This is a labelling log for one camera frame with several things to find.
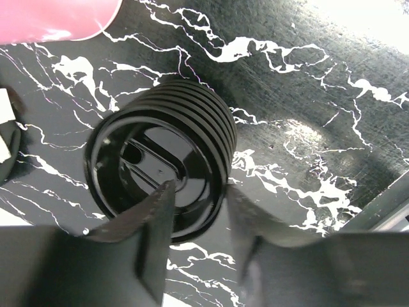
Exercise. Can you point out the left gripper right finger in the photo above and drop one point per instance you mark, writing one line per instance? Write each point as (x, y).
(274, 261)

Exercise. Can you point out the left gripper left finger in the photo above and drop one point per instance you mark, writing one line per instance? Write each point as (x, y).
(131, 252)

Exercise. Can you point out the black cup lid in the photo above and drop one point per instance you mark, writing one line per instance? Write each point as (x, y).
(179, 130)

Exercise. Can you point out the white napkin stack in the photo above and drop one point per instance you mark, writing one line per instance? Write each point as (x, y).
(7, 119)

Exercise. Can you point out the pink straw holder cup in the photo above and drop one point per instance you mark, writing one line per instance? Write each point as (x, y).
(55, 20)

